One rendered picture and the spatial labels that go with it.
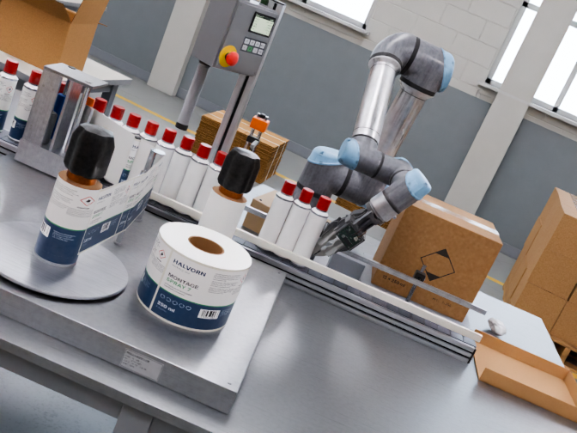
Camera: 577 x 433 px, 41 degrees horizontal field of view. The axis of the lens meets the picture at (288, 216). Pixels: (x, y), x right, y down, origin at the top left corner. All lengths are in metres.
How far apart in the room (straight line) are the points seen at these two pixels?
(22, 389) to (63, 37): 1.73
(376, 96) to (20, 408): 1.32
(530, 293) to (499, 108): 2.43
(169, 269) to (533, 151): 6.03
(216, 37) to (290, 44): 5.58
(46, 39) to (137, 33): 4.68
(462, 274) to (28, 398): 1.31
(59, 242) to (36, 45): 2.16
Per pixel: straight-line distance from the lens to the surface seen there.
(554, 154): 7.35
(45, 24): 3.65
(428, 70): 2.32
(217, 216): 1.81
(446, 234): 2.31
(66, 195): 1.55
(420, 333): 2.15
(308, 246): 2.10
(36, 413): 2.35
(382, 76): 2.23
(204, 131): 6.21
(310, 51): 7.60
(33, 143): 2.11
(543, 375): 2.39
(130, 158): 2.02
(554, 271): 5.22
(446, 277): 2.35
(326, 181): 2.37
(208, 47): 2.10
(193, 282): 1.53
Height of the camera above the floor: 1.59
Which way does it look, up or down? 16 degrees down
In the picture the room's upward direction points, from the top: 23 degrees clockwise
